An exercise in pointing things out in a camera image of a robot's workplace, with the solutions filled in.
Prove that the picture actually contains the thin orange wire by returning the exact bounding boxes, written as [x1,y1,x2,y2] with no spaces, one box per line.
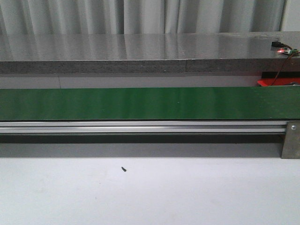
[270,53,293,86]

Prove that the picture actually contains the small green circuit board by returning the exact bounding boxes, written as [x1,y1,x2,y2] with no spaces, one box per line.
[277,47,300,55]

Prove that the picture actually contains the black usb plug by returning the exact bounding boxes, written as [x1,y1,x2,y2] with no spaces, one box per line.
[271,41,284,49]

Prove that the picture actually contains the grey curtain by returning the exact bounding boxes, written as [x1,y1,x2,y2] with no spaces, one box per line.
[0,0,285,35]

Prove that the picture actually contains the red plastic tray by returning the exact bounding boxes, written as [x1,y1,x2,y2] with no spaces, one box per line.
[257,78,300,87]

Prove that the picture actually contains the steel conveyor bracket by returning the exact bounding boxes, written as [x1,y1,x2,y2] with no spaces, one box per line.
[281,121,300,159]

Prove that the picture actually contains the green conveyor belt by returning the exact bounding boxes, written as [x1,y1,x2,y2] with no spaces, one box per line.
[0,86,300,121]

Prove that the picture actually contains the aluminium conveyor rail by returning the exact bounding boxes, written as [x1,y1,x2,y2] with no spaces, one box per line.
[0,120,287,134]

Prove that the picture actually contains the grey stone shelf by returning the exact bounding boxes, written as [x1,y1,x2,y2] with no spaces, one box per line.
[0,31,300,74]

